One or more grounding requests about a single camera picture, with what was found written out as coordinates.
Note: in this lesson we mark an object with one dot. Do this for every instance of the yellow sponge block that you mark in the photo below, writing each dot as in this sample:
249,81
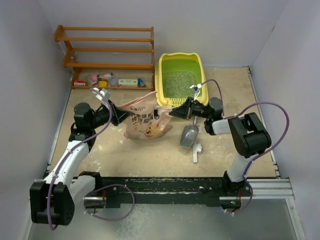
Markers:
102,84

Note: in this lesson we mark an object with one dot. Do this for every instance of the blue grey bottle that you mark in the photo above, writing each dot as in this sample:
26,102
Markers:
141,84

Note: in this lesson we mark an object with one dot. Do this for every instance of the green litter granules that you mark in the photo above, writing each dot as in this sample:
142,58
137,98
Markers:
176,83

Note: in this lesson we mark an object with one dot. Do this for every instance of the yellow green litter box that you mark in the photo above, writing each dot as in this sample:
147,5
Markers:
178,61

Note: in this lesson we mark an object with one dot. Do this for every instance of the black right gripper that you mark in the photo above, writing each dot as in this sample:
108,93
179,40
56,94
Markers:
184,112

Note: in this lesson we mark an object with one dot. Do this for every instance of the red white small box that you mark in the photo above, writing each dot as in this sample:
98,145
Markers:
80,83

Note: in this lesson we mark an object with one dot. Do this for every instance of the grey metal litter scoop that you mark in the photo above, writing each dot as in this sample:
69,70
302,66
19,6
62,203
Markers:
189,134

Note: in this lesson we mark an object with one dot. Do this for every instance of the white bag sealing clip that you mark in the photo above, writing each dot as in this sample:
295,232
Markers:
196,149

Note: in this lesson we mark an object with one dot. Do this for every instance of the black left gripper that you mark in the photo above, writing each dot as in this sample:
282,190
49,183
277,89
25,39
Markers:
117,115

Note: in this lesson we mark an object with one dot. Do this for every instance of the white rectangular box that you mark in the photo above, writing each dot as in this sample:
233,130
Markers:
130,83

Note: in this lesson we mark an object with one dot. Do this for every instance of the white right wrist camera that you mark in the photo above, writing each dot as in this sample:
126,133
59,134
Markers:
196,90

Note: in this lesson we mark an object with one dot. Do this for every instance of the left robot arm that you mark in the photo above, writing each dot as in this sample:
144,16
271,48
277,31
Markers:
53,199

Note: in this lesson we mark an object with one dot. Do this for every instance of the pink small package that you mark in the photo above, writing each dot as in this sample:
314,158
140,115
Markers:
94,78

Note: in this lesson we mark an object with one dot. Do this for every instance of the pink cat litter bag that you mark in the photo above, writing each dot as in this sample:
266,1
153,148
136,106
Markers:
148,120

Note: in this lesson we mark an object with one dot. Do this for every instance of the clear plastic cup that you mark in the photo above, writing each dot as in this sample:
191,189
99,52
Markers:
113,81

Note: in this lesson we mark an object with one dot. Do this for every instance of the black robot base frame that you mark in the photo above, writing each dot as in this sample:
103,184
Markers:
115,191

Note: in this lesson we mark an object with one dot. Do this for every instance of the wooden shelf rack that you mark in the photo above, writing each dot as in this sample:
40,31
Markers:
70,60

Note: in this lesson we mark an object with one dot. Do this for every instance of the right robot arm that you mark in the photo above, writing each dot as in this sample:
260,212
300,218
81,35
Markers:
250,138

